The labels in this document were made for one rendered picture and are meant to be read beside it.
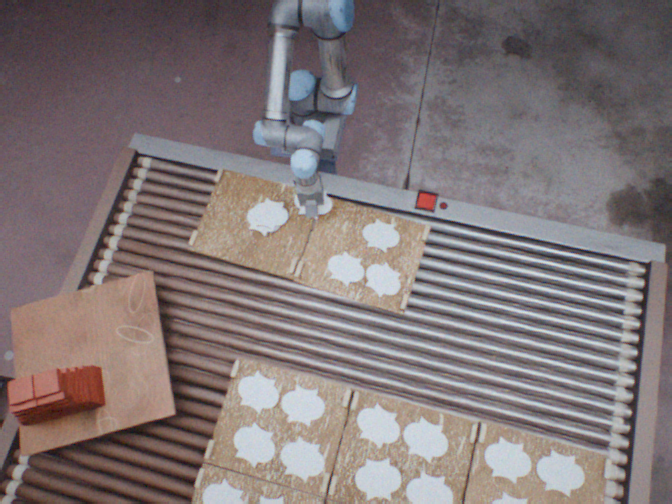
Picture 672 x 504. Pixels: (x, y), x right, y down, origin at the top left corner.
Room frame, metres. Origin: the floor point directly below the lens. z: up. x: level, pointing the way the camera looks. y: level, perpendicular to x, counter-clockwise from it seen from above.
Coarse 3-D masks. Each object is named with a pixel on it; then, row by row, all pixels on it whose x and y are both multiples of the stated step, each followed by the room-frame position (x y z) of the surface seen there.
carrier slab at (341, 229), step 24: (336, 216) 0.86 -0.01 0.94; (360, 216) 0.84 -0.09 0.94; (384, 216) 0.82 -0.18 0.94; (312, 240) 0.78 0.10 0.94; (336, 240) 0.76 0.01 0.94; (360, 240) 0.75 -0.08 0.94; (408, 240) 0.71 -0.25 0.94; (312, 264) 0.69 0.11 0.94; (360, 264) 0.66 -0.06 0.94; (408, 264) 0.62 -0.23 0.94; (336, 288) 0.58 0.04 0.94; (360, 288) 0.57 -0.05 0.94; (408, 288) 0.54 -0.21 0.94
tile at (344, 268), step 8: (336, 256) 0.70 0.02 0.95; (344, 256) 0.69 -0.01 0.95; (328, 264) 0.67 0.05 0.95; (336, 264) 0.67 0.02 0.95; (344, 264) 0.66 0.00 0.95; (352, 264) 0.66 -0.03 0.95; (336, 272) 0.64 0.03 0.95; (344, 272) 0.63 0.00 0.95; (352, 272) 0.63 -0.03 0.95; (360, 272) 0.62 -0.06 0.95; (344, 280) 0.60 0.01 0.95; (352, 280) 0.60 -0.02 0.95; (360, 280) 0.60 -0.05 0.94
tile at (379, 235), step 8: (368, 224) 0.80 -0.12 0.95; (376, 224) 0.79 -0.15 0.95; (384, 224) 0.79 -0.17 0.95; (392, 224) 0.78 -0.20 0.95; (368, 232) 0.77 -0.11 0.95; (376, 232) 0.76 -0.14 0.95; (384, 232) 0.76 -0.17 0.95; (392, 232) 0.75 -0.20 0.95; (368, 240) 0.74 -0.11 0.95; (376, 240) 0.73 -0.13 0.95; (384, 240) 0.73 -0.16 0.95; (392, 240) 0.72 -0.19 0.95; (384, 248) 0.70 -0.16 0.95
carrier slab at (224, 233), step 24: (216, 192) 1.04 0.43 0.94; (240, 192) 1.02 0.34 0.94; (264, 192) 1.01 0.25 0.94; (288, 192) 0.99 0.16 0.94; (216, 216) 0.94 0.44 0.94; (240, 216) 0.93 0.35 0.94; (216, 240) 0.85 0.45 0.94; (240, 240) 0.83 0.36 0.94; (264, 240) 0.81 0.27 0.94; (288, 240) 0.80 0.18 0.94; (240, 264) 0.74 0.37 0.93; (264, 264) 0.72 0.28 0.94; (288, 264) 0.70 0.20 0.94
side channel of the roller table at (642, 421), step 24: (648, 264) 0.47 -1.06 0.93; (648, 288) 0.38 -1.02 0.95; (648, 312) 0.30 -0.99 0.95; (648, 336) 0.23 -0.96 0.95; (648, 360) 0.15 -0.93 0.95; (648, 384) 0.08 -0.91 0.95; (648, 408) 0.00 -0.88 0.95; (648, 432) -0.07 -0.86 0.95; (648, 456) -0.13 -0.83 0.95; (624, 480) -0.19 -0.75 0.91; (648, 480) -0.20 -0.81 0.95
